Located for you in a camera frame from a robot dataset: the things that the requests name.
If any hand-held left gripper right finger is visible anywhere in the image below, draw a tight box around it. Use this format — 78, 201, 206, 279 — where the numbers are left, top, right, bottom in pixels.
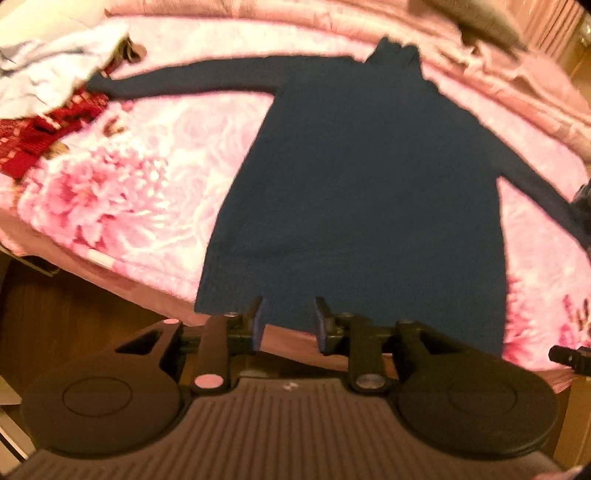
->
314, 295, 463, 395

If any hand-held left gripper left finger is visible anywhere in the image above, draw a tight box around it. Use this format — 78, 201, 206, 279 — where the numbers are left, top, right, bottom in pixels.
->
115, 295, 270, 396

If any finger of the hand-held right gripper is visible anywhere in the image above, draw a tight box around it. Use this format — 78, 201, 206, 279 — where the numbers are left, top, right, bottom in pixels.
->
548, 344, 591, 371
571, 182, 591, 220

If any navy ribbed turtleneck sweater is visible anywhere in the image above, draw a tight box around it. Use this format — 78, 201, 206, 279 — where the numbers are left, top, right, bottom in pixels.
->
85, 37, 591, 360

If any pink floral blanket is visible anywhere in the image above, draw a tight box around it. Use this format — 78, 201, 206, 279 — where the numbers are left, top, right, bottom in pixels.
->
0, 28, 591, 385

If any grey pillow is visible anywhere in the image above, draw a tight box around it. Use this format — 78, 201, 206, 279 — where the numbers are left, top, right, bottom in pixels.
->
421, 0, 530, 52

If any red patterned knit sweater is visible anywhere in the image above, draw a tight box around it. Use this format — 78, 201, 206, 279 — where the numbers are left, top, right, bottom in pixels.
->
0, 69, 112, 182

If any grey and pink quilt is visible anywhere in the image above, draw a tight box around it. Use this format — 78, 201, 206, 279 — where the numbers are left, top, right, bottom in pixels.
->
105, 0, 591, 163

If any light blue garment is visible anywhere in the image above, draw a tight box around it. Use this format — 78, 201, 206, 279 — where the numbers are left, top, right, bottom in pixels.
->
0, 23, 131, 121

